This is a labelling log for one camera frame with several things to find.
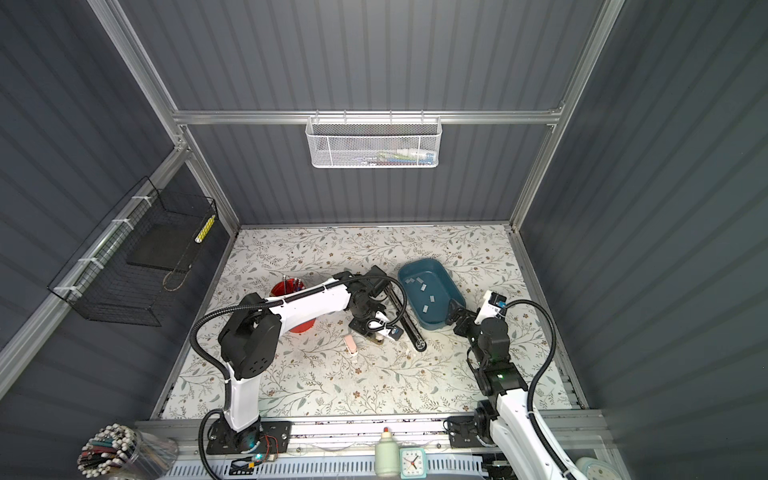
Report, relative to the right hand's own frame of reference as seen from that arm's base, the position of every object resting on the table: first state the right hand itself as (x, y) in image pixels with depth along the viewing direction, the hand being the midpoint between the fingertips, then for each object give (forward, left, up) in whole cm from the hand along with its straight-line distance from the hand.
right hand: (468, 307), depth 82 cm
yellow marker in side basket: (+15, +72, +17) cm, 76 cm away
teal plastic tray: (+15, +9, -13) cm, 21 cm away
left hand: (+1, +26, -10) cm, 28 cm away
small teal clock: (-35, +16, -10) cm, 40 cm away
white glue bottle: (-34, +22, -5) cm, 41 cm away
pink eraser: (-6, +33, -10) cm, 36 cm away
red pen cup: (+6, +53, +1) cm, 53 cm away
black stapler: (-4, +14, -12) cm, 19 cm away
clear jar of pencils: (-35, +74, +6) cm, 82 cm away
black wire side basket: (+9, +85, +18) cm, 87 cm away
